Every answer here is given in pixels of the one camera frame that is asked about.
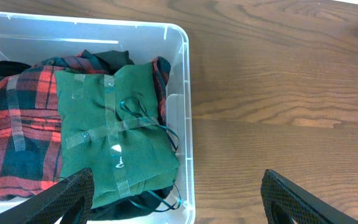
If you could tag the red navy plaid shirt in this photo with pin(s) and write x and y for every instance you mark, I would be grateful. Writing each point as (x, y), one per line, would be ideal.
(30, 154)

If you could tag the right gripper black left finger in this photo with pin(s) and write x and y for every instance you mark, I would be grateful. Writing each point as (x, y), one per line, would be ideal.
(68, 201)

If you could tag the black garment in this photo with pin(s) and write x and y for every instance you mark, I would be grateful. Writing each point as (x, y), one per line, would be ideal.
(111, 60)

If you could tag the clear plastic storage bin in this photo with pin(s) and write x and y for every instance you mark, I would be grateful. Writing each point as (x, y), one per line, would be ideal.
(29, 39)

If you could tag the dark navy garment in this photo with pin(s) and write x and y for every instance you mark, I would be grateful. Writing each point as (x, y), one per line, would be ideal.
(131, 207)

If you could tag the dark green garment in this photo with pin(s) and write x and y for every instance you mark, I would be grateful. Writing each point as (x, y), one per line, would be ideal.
(110, 125)

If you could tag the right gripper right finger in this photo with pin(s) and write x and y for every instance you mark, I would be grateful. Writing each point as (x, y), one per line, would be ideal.
(286, 202)

